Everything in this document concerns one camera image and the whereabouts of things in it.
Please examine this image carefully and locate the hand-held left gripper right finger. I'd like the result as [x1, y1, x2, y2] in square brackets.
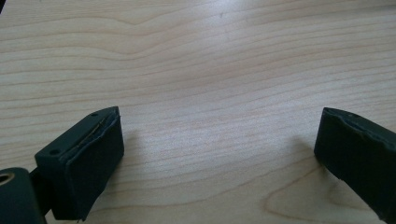
[313, 106, 396, 224]

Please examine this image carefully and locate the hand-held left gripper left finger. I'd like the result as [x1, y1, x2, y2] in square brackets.
[34, 105, 125, 223]

